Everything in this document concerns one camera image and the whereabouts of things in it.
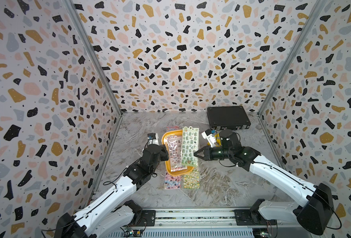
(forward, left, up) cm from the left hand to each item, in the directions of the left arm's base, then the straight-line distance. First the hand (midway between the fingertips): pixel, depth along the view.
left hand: (166, 145), depth 78 cm
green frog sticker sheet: (-2, -12, +3) cm, 13 cm away
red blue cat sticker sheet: (+29, 0, -22) cm, 36 cm away
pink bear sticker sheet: (+2, -4, -6) cm, 8 cm away
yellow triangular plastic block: (-8, -24, +13) cm, 28 cm away
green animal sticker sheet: (-11, -13, -21) cm, 28 cm away
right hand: (-8, -14, +3) cm, 16 cm away
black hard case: (+39, -42, -22) cm, 62 cm away
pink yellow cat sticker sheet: (-12, -2, -21) cm, 24 cm away
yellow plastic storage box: (-10, -6, -13) cm, 18 cm away
